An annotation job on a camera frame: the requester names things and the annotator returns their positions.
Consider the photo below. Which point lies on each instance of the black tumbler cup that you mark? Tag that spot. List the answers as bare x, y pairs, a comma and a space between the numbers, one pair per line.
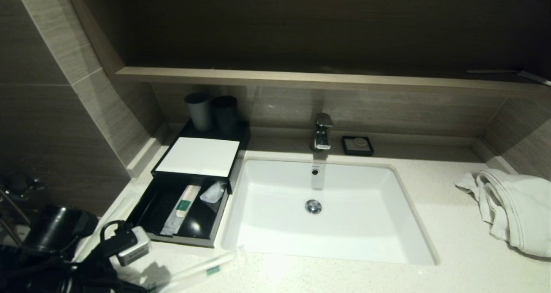
225, 114

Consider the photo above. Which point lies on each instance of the wooden wall shelf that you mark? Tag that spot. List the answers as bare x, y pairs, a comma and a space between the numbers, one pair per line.
301, 78

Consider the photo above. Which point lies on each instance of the clear green-print toothbrush packet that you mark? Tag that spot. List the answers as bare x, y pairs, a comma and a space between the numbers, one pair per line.
206, 269

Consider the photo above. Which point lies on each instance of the round white soap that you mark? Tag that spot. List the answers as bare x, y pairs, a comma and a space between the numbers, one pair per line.
359, 144

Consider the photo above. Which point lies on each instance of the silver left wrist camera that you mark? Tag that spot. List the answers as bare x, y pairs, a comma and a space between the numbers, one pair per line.
134, 248

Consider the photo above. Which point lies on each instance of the chrome wall fixture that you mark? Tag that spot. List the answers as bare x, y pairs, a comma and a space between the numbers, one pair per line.
21, 185

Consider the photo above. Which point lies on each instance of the black box drawer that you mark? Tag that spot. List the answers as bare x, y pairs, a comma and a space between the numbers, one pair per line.
155, 211

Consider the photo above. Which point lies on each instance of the chrome sink drain stopper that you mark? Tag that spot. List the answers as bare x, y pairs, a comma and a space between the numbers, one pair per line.
313, 206

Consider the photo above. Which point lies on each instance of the white ceramic sink basin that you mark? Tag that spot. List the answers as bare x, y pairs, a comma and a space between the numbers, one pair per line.
357, 224

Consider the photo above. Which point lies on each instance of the small white wrapped packet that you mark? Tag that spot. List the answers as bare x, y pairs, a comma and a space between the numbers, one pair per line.
213, 192

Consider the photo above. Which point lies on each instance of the black square soap dish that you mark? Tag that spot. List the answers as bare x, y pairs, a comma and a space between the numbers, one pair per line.
345, 146

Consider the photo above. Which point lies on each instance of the chrome faucet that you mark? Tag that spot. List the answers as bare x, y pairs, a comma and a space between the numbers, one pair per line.
322, 131

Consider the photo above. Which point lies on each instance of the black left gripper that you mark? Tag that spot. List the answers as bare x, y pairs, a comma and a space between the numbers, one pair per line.
99, 278

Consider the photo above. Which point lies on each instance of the white folded towel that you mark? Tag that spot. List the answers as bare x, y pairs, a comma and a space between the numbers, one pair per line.
516, 211

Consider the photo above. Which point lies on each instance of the grey tumbler cup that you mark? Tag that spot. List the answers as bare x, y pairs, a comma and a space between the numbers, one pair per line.
199, 112

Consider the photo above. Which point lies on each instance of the comb green label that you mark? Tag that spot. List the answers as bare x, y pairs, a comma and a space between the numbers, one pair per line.
183, 207

